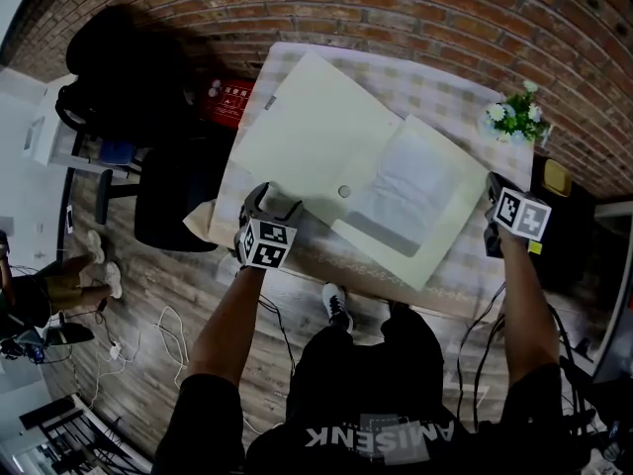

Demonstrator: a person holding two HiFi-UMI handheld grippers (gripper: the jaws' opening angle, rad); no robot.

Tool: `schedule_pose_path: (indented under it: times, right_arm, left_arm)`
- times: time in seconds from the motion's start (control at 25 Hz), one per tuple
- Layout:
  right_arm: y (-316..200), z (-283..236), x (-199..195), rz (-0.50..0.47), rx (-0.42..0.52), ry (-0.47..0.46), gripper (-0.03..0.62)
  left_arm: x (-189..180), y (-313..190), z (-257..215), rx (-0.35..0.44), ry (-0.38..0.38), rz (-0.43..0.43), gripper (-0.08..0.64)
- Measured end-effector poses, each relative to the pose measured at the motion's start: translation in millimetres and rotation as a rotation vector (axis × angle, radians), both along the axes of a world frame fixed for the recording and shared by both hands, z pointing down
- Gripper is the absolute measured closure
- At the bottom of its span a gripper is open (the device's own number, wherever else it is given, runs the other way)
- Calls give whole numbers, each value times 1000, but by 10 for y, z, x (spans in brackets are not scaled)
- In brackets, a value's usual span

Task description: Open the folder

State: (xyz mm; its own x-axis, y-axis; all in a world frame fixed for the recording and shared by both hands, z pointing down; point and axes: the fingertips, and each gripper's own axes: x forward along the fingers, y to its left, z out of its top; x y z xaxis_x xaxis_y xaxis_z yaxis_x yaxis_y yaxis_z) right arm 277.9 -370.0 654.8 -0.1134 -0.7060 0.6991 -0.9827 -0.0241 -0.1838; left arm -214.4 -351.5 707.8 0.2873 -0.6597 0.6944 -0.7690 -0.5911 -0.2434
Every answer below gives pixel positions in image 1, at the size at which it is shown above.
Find cream paper folder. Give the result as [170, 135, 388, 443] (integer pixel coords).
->
[228, 49, 491, 292]

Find blue box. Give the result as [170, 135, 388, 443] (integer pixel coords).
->
[97, 139, 138, 167]

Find person's black shirt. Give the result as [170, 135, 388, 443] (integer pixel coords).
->
[151, 361, 594, 475]

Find person's white black sneaker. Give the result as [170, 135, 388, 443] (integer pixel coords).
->
[320, 282, 355, 334]

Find black side table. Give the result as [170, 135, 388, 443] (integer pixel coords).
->
[531, 154, 602, 294]

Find person's right forearm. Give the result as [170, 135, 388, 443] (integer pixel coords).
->
[496, 225, 563, 388]

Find white floor cable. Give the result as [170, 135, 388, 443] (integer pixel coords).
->
[91, 305, 190, 411]

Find white cardboard box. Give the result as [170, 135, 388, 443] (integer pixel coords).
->
[21, 85, 68, 168]

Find red box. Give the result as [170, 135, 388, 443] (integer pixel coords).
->
[199, 77, 256, 129]

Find person's black trousers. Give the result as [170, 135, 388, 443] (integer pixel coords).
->
[286, 303, 446, 429]

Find black office chair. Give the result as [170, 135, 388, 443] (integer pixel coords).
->
[53, 6, 237, 254]

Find checked beige tablecloth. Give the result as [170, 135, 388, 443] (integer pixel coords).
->
[182, 42, 536, 324]

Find person's left forearm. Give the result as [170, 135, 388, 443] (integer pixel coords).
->
[186, 263, 268, 388]

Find white flowers green plant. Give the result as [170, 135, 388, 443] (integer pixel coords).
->
[478, 79, 553, 147]

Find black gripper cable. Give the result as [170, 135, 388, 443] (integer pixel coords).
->
[256, 293, 299, 378]
[455, 282, 508, 433]

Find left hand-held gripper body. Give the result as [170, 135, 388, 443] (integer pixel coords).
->
[233, 204, 301, 270]

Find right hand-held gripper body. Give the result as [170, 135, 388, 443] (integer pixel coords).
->
[483, 170, 553, 259]

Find yellow stool seat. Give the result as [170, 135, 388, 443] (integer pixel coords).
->
[543, 158, 574, 198]

